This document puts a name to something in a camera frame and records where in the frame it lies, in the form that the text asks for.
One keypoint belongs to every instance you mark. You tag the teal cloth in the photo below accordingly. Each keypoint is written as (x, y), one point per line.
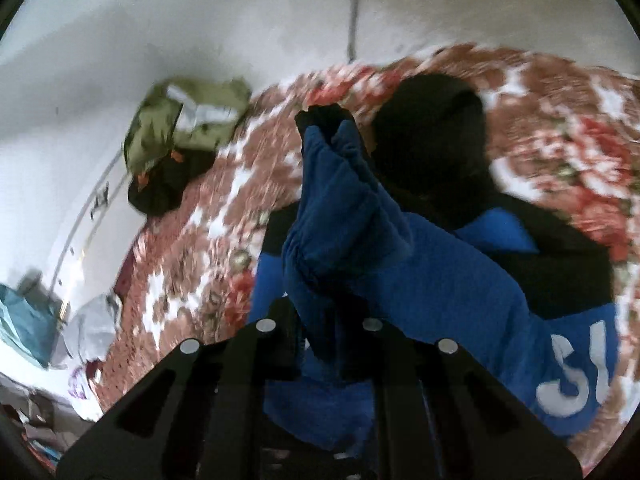
(30, 329)

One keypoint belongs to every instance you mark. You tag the blue and black sweatshirt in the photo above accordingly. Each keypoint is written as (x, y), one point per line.
(415, 233)

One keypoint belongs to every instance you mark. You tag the olive green jacket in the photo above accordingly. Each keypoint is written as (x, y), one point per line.
(175, 136)

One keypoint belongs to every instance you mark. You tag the grey plastic bag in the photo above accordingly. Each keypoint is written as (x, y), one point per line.
(92, 330)

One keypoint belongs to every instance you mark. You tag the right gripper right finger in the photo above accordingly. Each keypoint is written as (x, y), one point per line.
(432, 411)

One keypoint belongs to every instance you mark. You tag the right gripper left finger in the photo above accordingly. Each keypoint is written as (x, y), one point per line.
(196, 415)

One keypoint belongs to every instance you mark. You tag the floral brown bed blanket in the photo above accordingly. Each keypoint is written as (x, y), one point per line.
(561, 136)

